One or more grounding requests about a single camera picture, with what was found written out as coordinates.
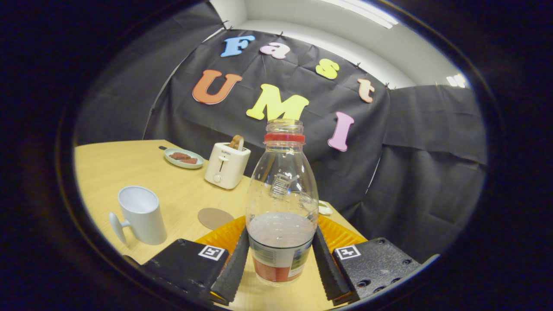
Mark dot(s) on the brown meat piece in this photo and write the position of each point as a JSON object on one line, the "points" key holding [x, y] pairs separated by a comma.
{"points": [[179, 155], [190, 161]]}

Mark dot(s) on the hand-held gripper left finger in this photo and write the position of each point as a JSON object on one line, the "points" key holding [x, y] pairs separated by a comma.
{"points": [[235, 268]]}

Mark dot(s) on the round brown coaster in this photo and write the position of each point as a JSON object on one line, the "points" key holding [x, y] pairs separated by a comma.
{"points": [[214, 218]]}

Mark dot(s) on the clear juice bottle red label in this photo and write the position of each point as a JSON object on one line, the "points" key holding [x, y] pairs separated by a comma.
{"points": [[281, 242]]}

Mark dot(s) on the black backdrop cloth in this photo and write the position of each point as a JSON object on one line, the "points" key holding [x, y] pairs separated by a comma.
{"points": [[423, 194]]}

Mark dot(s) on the wooden table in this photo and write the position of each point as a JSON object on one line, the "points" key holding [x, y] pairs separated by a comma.
{"points": [[129, 168]]}

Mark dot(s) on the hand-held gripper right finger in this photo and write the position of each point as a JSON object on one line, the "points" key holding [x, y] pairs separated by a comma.
{"points": [[326, 268]]}

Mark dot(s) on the small white dish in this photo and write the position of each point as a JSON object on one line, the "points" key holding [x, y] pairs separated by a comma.
{"points": [[325, 209]]}

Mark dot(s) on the small ceiling light panel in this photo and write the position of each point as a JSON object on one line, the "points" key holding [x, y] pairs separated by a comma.
{"points": [[457, 80]]}

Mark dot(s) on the bread slice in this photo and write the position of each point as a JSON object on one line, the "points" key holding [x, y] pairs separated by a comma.
{"points": [[236, 141]]}

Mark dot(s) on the pale green plate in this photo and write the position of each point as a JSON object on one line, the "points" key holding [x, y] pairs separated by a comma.
{"points": [[173, 161]]}

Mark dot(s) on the long ceiling light panel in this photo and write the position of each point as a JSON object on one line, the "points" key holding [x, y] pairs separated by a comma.
{"points": [[367, 11]]}

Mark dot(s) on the white toaster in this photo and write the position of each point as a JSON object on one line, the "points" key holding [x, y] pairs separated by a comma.
{"points": [[224, 168]]}

